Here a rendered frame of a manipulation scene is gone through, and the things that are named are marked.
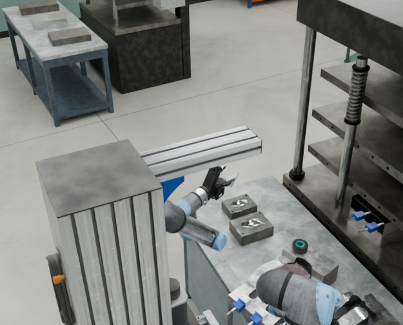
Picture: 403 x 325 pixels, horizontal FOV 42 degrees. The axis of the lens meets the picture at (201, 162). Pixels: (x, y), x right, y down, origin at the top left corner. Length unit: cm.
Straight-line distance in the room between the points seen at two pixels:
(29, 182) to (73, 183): 376
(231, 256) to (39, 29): 416
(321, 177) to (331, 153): 28
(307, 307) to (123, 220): 61
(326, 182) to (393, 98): 84
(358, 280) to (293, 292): 126
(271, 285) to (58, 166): 70
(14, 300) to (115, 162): 270
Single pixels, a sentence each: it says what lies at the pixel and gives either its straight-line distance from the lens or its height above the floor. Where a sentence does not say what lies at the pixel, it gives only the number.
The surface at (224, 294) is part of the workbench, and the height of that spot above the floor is 59.
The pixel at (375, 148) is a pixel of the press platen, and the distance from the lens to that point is 287.
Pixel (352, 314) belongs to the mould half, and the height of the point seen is 93.
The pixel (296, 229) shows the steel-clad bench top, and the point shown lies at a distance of 301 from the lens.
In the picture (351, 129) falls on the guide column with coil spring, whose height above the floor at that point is 136.
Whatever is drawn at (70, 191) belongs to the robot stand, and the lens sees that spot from 124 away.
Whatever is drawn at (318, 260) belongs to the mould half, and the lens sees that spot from 268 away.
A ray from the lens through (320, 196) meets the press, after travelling 330.
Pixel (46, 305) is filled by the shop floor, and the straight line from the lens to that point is 382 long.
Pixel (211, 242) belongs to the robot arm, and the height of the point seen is 136.
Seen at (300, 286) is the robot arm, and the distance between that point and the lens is 156.
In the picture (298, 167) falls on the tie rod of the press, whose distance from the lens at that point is 337.
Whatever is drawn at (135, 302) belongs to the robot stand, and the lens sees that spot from 142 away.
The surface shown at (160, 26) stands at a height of 73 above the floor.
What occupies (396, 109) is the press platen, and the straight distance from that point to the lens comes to 273.
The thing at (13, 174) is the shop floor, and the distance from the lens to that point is 518.
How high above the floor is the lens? 274
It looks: 33 degrees down
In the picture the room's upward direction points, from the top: 1 degrees counter-clockwise
